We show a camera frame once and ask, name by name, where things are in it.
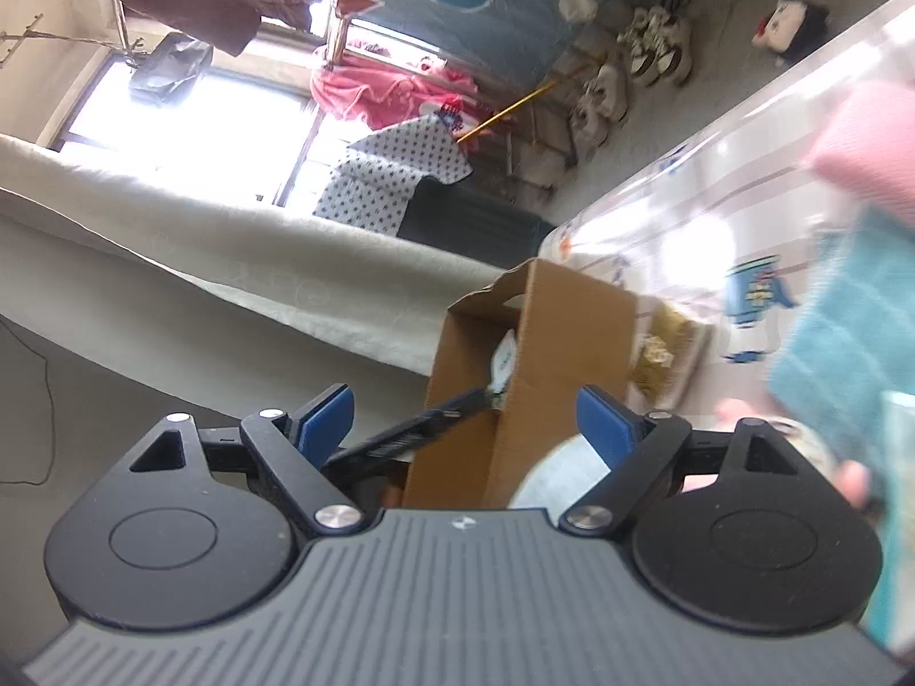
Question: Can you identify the green yellow patterned cloth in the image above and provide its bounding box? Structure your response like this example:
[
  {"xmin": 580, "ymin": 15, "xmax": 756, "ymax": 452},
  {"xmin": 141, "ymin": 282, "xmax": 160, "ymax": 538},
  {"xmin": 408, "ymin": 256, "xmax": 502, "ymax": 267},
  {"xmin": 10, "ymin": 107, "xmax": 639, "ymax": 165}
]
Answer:
[{"xmin": 629, "ymin": 300, "xmax": 712, "ymax": 401}]

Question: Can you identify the teal towel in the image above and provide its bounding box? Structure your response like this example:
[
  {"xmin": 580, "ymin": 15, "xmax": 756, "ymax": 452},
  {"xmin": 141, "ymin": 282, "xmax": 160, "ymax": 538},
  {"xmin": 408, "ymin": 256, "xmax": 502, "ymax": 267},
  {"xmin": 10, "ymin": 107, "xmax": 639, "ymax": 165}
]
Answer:
[{"xmin": 768, "ymin": 210, "xmax": 915, "ymax": 487}]

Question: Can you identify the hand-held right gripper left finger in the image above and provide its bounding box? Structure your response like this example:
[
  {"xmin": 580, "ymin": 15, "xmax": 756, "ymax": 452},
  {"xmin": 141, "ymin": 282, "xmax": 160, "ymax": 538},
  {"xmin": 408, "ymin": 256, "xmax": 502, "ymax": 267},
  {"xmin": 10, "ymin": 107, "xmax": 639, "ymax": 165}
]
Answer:
[{"xmin": 129, "ymin": 382, "xmax": 367, "ymax": 537}]

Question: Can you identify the pink mesh sponge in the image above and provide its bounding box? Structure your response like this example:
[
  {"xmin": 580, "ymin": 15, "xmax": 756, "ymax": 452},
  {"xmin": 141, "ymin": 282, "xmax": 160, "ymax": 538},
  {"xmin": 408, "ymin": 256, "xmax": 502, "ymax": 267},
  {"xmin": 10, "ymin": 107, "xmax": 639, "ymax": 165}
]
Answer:
[{"xmin": 807, "ymin": 78, "xmax": 915, "ymax": 222}]

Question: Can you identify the white curtain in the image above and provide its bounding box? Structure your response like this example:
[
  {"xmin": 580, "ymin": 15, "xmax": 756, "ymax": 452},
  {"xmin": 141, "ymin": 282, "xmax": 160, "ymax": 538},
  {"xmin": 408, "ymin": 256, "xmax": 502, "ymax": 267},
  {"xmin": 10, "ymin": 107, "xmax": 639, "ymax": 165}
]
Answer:
[{"xmin": 0, "ymin": 132, "xmax": 516, "ymax": 376}]

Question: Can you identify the yellow stick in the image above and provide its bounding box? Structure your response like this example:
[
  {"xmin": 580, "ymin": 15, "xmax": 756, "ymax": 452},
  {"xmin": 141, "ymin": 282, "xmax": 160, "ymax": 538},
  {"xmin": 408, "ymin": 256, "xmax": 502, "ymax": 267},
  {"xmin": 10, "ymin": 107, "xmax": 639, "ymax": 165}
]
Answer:
[{"xmin": 456, "ymin": 75, "xmax": 573, "ymax": 144}]

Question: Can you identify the group of white sneakers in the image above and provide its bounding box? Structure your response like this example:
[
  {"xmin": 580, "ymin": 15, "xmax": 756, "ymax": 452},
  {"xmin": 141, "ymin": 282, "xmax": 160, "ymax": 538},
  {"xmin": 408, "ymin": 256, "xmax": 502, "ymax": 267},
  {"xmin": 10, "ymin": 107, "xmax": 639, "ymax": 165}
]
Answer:
[{"xmin": 568, "ymin": 6, "xmax": 696, "ymax": 158}]

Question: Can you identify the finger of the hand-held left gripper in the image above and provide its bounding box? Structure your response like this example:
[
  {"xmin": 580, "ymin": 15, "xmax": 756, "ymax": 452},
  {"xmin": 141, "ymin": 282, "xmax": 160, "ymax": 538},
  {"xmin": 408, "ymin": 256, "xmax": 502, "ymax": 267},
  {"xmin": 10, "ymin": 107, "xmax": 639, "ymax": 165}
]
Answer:
[{"xmin": 325, "ymin": 387, "xmax": 491, "ymax": 483}]

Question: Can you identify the white blue tissue pack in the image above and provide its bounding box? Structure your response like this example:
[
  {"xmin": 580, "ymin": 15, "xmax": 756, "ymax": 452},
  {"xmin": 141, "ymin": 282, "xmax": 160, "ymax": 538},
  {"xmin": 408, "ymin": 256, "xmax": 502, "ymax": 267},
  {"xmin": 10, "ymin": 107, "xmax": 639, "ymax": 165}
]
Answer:
[{"xmin": 488, "ymin": 332, "xmax": 522, "ymax": 412}]

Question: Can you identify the brown cardboard box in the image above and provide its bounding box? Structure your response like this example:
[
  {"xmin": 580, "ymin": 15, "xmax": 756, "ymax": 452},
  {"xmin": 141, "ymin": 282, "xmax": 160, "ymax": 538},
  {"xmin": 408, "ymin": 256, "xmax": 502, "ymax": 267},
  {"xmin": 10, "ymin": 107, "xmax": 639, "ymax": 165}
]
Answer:
[{"xmin": 404, "ymin": 258, "xmax": 639, "ymax": 512}]

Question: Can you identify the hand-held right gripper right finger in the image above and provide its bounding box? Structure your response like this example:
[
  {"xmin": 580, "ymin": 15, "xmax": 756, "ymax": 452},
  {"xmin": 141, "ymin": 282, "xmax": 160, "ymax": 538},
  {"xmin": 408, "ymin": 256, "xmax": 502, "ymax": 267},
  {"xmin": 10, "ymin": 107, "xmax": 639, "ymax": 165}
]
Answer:
[{"xmin": 558, "ymin": 384, "xmax": 802, "ymax": 536}]

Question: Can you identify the blue quilt with circles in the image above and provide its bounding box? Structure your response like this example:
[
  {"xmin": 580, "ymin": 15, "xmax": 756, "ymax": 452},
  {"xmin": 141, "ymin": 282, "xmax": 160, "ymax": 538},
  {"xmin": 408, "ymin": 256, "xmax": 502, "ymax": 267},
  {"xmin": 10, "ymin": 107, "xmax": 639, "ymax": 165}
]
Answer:
[{"xmin": 339, "ymin": 0, "xmax": 687, "ymax": 87}]

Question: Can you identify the black cabinet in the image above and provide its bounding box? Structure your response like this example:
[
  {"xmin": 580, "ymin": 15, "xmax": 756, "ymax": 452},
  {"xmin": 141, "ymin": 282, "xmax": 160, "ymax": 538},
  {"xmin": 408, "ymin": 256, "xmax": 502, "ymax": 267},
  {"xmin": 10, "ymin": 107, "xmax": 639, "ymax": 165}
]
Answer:
[{"xmin": 396, "ymin": 178, "xmax": 555, "ymax": 269}]

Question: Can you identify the black cable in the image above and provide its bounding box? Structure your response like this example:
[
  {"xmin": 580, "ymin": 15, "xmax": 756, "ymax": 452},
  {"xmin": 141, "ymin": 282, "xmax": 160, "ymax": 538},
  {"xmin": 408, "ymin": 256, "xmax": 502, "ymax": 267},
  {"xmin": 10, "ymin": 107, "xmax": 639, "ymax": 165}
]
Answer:
[{"xmin": 0, "ymin": 314, "xmax": 57, "ymax": 487}]

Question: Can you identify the dark hanging bag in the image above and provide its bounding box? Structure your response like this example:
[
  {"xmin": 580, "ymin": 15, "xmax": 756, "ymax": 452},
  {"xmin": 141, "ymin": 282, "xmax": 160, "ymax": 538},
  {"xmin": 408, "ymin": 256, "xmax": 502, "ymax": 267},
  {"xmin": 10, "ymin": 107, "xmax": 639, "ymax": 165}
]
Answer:
[{"xmin": 129, "ymin": 32, "xmax": 214, "ymax": 105}]

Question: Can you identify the pink garment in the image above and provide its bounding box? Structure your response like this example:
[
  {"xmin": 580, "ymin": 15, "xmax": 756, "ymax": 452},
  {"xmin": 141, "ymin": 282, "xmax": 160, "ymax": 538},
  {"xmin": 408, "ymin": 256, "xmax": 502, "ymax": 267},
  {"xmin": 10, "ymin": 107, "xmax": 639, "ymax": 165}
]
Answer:
[{"xmin": 311, "ymin": 64, "xmax": 494, "ymax": 133}]

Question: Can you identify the black red plush toy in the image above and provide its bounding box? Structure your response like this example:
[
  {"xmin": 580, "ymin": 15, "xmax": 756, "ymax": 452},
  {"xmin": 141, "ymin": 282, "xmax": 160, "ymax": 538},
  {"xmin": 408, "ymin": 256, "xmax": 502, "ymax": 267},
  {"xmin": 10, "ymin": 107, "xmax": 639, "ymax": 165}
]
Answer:
[{"xmin": 752, "ymin": 0, "xmax": 830, "ymax": 65}]

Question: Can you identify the white star-patterned cloth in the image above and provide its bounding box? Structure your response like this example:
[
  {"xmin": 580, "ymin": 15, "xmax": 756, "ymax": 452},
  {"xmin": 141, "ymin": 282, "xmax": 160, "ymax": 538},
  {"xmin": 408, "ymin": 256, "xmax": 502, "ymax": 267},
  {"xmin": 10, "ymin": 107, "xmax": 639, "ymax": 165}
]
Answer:
[{"xmin": 313, "ymin": 114, "xmax": 474, "ymax": 237}]

